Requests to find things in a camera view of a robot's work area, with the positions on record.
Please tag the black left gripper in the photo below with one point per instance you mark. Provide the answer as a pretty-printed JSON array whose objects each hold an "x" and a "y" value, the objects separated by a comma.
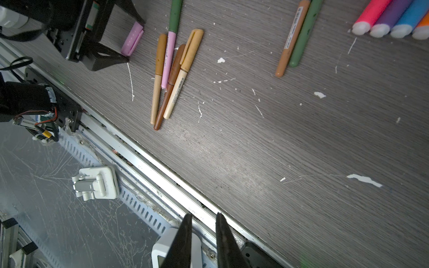
[{"x": 75, "y": 28}]

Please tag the pink cap brown marker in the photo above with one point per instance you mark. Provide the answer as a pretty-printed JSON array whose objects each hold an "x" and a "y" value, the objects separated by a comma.
[{"x": 296, "y": 26}]

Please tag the purple highlighter pen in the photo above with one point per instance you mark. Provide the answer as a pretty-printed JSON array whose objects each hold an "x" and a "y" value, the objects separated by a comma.
[{"x": 389, "y": 18}]

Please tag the brown marker pen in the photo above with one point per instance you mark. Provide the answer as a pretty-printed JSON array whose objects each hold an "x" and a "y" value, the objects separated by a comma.
[{"x": 170, "y": 85}]

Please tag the white handheld device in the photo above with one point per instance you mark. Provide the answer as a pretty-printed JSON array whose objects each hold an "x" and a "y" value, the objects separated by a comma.
[{"x": 96, "y": 183}]

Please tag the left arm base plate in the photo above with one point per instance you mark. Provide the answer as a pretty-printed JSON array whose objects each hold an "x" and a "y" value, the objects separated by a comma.
[{"x": 66, "y": 111}]

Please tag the pink highlighter pen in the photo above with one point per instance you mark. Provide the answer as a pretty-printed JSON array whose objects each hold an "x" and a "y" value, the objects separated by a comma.
[{"x": 369, "y": 16}]

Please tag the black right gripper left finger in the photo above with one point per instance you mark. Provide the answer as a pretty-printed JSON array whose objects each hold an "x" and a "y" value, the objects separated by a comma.
[{"x": 179, "y": 254}]

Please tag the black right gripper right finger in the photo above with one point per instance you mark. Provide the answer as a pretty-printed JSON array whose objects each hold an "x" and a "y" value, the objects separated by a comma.
[{"x": 228, "y": 252}]

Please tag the gold cap cream marker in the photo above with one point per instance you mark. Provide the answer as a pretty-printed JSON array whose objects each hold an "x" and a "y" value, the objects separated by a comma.
[{"x": 188, "y": 56}]

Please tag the blue highlighter pen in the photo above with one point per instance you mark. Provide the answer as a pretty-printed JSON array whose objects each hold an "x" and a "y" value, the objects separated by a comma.
[{"x": 410, "y": 19}]

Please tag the tan marker pen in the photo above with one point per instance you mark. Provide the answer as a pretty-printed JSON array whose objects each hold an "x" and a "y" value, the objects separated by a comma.
[{"x": 159, "y": 65}]

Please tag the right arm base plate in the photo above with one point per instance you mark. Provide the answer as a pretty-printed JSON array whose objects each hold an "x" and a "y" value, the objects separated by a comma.
[{"x": 257, "y": 258}]

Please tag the orange highlighter pen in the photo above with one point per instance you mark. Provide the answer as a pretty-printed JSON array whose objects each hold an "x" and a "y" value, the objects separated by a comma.
[{"x": 421, "y": 32}]

